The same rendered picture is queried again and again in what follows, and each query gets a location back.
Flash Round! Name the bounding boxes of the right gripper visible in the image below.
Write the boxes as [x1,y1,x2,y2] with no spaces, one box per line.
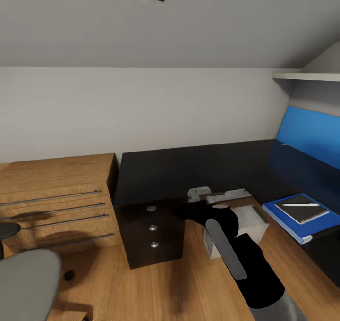
[170,200,208,223]

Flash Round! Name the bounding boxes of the folder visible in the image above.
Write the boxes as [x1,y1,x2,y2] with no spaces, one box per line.
[262,194,340,245]

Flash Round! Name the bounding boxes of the swivel chair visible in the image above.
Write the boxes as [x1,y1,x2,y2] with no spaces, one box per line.
[0,222,89,321]

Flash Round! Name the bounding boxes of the notebook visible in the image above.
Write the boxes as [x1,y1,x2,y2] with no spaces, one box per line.
[275,194,329,224]

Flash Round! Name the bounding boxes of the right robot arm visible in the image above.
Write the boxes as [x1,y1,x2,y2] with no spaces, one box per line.
[170,186,309,321]

